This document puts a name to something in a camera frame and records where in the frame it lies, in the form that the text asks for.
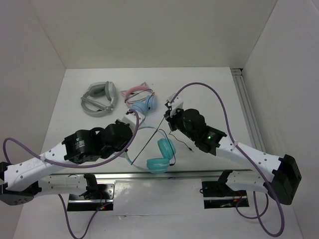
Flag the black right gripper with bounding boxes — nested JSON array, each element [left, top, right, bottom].
[[164, 106, 197, 141]]

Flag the black headphone audio cable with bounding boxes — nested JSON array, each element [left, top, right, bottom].
[[129, 117, 193, 167]]

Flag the teal white cat-ear headphones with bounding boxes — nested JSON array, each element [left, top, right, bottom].
[[120, 125, 176, 174]]

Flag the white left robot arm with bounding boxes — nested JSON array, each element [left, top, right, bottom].
[[0, 120, 137, 206]]

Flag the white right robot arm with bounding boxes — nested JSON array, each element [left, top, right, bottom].
[[164, 109, 302, 205]]

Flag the grey over-ear headphones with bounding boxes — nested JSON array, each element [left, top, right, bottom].
[[81, 81, 118, 118]]

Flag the pink blue cat-ear headphones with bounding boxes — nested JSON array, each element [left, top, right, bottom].
[[121, 82, 157, 115]]

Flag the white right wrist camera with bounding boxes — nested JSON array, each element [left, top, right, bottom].
[[165, 93, 183, 118]]

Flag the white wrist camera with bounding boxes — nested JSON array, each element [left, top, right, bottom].
[[121, 109, 146, 131], [165, 93, 183, 118]]

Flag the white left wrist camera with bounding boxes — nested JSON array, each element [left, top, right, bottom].
[[121, 109, 146, 131]]

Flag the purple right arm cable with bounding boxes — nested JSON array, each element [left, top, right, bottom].
[[171, 82, 285, 237]]

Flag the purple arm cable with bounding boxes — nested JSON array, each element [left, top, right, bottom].
[[171, 82, 285, 237], [2, 111, 140, 239]]

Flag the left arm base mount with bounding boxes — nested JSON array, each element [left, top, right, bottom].
[[67, 174, 115, 212]]

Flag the aluminium mounting rail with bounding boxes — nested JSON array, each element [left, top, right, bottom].
[[84, 170, 247, 182]]

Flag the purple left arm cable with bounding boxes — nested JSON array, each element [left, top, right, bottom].
[[2, 111, 140, 239]]

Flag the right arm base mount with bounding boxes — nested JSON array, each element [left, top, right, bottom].
[[199, 170, 249, 209]]

